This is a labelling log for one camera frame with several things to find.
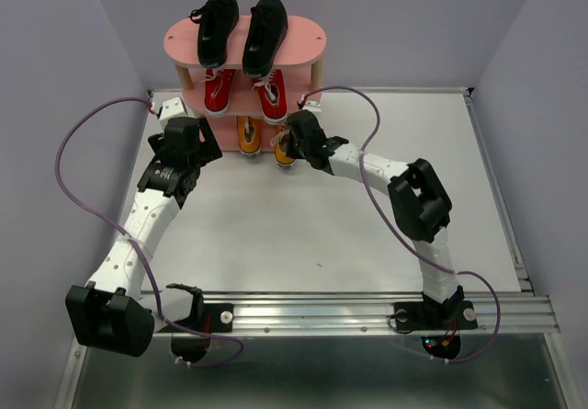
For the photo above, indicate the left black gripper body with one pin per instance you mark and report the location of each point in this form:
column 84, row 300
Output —
column 158, row 142

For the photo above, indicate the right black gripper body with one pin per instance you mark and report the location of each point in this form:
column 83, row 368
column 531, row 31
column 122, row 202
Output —
column 296, row 149

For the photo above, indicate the orange sneaker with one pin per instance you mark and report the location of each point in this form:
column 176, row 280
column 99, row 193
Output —
column 280, row 144
column 249, row 136

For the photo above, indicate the red sneaker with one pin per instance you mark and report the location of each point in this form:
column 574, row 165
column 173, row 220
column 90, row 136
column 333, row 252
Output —
column 217, row 90
column 272, row 95

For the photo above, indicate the black canvas shoe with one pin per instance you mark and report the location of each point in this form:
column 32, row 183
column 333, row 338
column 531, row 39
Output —
column 216, row 20
column 267, row 30

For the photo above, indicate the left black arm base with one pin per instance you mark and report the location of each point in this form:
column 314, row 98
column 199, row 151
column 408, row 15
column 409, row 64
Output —
column 200, row 329

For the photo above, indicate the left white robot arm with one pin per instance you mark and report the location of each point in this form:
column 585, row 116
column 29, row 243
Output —
column 109, row 312

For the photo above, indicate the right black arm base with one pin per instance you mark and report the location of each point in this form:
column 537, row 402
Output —
column 440, row 321

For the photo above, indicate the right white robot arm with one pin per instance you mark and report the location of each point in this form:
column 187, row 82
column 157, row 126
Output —
column 419, row 203

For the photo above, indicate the pink three-tier shoe shelf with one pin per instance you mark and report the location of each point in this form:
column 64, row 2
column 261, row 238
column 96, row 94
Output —
column 299, row 58

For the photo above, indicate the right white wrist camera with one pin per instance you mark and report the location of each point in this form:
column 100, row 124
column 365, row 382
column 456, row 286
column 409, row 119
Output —
column 313, row 106

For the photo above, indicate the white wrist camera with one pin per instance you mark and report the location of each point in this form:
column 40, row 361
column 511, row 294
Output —
column 171, row 108
column 313, row 106

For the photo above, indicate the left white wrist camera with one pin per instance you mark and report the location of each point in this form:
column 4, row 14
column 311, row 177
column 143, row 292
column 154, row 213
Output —
column 171, row 108

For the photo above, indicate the aluminium front rail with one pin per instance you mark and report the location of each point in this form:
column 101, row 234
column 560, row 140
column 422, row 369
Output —
column 258, row 315

